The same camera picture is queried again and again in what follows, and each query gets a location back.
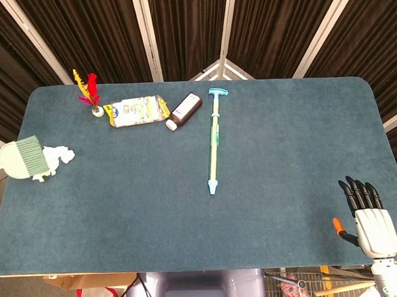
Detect lavender robot base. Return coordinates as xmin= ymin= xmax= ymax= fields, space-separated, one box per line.
xmin=126 ymin=268 xmax=266 ymax=297

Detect brown bottle white cap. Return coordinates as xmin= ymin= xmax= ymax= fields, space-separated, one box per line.
xmin=164 ymin=91 xmax=204 ymax=132

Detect clear snack package yellow ends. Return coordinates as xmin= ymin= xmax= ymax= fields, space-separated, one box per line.
xmin=102 ymin=94 xmax=171 ymax=129

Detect right robot hand white palm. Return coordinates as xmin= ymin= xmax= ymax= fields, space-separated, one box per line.
xmin=331 ymin=173 xmax=397 ymax=259

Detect wire mesh basket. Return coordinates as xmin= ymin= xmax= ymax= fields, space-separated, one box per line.
xmin=263 ymin=264 xmax=379 ymax=297

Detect blue felt table mat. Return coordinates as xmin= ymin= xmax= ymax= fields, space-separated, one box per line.
xmin=0 ymin=72 xmax=397 ymax=279

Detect colourful feather shuttlecock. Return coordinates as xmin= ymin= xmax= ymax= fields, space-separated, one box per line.
xmin=72 ymin=68 xmax=106 ymax=119

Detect black pleated curtain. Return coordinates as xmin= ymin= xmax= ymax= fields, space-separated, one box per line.
xmin=0 ymin=0 xmax=397 ymax=182

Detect long teal hand pump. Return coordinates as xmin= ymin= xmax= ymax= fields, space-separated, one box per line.
xmin=203 ymin=87 xmax=234 ymax=197

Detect mint green hand brush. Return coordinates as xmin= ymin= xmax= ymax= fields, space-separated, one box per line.
xmin=0 ymin=134 xmax=50 ymax=180

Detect black cable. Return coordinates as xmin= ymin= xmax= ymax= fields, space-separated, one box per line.
xmin=116 ymin=272 xmax=156 ymax=297

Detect white partition frame foot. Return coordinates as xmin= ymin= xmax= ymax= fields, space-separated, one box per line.
xmin=188 ymin=57 xmax=256 ymax=83

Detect brown cardboard box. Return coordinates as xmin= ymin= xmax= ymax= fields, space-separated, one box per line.
xmin=42 ymin=272 xmax=138 ymax=292

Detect wooden stick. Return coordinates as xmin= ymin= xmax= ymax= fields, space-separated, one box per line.
xmin=314 ymin=281 xmax=377 ymax=297

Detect white paper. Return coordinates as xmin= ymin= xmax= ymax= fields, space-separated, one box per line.
xmin=31 ymin=145 xmax=77 ymax=184

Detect metal rod tool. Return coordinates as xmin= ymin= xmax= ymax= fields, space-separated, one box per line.
xmin=263 ymin=270 xmax=308 ymax=291

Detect red patterned cloth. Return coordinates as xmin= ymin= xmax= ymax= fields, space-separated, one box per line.
xmin=276 ymin=272 xmax=312 ymax=297

